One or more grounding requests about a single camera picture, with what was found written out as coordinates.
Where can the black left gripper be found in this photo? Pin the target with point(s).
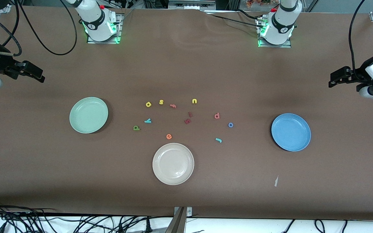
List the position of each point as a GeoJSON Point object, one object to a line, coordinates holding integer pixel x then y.
{"type": "Point", "coordinates": [358, 75]}

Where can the teal letter y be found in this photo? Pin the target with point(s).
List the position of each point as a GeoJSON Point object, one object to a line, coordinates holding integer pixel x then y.
{"type": "Point", "coordinates": [147, 121]}

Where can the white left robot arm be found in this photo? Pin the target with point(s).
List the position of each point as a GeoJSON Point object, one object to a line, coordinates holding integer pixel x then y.
{"type": "Point", "coordinates": [280, 26]}

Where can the green plate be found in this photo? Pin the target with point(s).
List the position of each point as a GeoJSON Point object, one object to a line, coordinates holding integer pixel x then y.
{"type": "Point", "coordinates": [88, 115]}

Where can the blue plate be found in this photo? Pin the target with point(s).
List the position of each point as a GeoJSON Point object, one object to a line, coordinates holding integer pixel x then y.
{"type": "Point", "coordinates": [291, 132]}

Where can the orange decorative objects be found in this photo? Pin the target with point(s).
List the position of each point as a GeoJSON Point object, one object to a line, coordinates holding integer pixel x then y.
{"type": "Point", "coordinates": [259, 2]}

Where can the small grey paper scrap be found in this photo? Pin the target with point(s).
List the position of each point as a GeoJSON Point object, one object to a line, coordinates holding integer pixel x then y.
{"type": "Point", "coordinates": [276, 181]}

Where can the brown table cover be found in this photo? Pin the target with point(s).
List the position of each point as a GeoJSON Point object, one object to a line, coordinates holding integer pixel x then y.
{"type": "Point", "coordinates": [186, 64]}

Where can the dark red letter k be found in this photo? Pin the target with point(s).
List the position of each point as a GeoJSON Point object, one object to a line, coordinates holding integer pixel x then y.
{"type": "Point", "coordinates": [187, 121]}

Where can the grey metal box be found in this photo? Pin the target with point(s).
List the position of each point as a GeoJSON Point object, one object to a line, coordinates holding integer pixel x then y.
{"type": "Point", "coordinates": [191, 4]}

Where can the beige plate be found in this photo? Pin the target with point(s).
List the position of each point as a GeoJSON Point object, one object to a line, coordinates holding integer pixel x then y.
{"type": "Point", "coordinates": [173, 163]}

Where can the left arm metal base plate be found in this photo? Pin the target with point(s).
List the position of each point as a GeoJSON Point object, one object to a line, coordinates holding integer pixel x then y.
{"type": "Point", "coordinates": [287, 45]}

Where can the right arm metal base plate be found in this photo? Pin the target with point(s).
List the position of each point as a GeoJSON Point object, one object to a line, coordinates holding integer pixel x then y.
{"type": "Point", "coordinates": [91, 40]}

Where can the metal corner bracket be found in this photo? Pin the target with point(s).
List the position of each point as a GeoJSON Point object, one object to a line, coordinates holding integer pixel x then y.
{"type": "Point", "coordinates": [4, 8]}

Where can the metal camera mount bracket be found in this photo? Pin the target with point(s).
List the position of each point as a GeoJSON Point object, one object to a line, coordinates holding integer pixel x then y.
{"type": "Point", "coordinates": [180, 220]}

